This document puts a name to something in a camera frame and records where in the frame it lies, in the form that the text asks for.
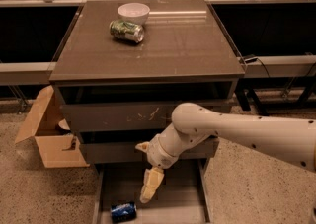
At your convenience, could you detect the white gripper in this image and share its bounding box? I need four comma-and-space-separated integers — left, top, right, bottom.
135, 134, 178, 203

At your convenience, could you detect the blue pepsi can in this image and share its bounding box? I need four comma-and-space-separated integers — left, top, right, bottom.
111, 201, 136, 223

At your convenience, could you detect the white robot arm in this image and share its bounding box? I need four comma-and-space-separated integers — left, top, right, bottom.
135, 103, 316, 203

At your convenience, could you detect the grey open bottom drawer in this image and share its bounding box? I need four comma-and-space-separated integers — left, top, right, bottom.
92, 160, 212, 224

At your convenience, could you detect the grey middle drawer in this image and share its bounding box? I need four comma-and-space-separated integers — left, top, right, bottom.
80, 129, 219, 164

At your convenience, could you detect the grey top drawer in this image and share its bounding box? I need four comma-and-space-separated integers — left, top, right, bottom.
56, 81, 232, 132

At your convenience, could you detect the grey three-drawer cabinet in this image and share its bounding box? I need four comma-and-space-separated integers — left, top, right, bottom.
48, 0, 246, 224

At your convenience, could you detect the green soda can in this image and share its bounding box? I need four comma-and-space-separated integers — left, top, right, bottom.
109, 20, 144, 43

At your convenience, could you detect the open cardboard box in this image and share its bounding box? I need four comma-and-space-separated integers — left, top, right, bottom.
15, 86, 89, 168

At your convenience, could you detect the black stand with wheel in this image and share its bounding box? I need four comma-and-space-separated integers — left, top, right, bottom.
234, 83, 269, 116

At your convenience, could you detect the white bowl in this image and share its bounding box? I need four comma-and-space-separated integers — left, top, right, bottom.
118, 3, 150, 25

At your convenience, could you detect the black cable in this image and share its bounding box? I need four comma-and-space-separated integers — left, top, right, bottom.
239, 53, 272, 78

